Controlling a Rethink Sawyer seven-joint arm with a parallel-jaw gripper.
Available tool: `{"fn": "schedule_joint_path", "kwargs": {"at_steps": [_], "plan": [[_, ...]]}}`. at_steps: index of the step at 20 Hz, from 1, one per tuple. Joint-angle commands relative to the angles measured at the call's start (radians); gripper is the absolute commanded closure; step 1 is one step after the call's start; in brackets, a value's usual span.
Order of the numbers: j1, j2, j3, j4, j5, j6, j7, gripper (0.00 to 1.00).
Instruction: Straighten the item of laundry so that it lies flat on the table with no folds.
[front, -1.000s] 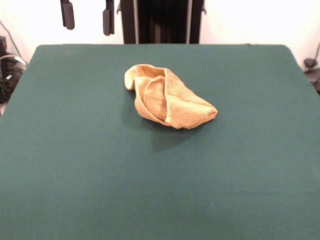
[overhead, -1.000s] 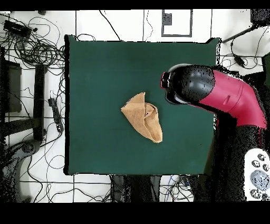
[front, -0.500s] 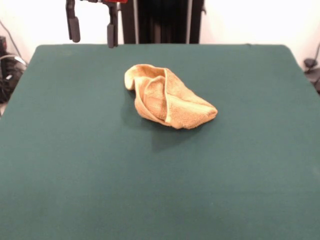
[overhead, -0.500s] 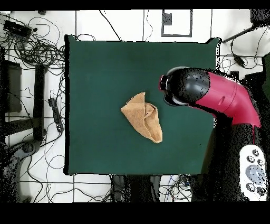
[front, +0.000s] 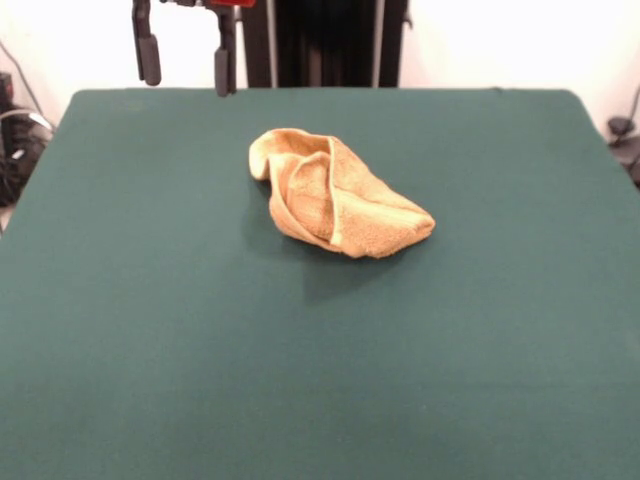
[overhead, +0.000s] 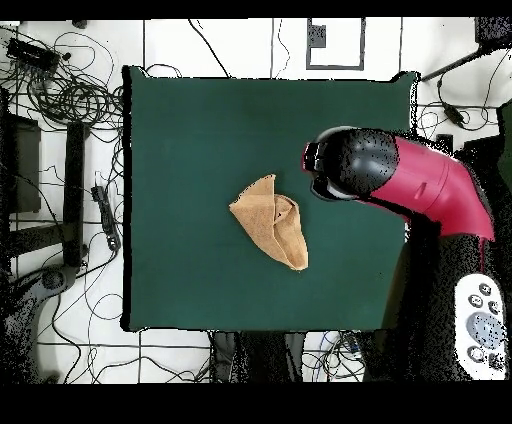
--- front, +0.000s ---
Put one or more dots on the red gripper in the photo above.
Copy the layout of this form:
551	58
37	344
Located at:
220	2

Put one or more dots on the tan terry towel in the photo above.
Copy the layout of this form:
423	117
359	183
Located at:
360	200

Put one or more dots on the black electronics box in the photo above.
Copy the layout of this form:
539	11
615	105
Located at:
5	90

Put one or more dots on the dark green table cloth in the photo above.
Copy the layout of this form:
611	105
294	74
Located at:
150	325

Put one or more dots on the dark grey power adapter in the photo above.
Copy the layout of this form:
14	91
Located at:
620	125

